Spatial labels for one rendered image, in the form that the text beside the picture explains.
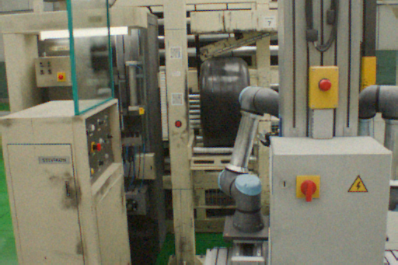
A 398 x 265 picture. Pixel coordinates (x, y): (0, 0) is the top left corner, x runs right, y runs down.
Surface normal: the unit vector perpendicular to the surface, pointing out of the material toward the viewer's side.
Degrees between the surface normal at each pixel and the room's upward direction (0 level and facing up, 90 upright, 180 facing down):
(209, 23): 90
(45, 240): 90
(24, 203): 90
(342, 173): 90
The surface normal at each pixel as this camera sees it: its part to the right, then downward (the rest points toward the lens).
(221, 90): -0.06, -0.20
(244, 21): -0.05, 0.17
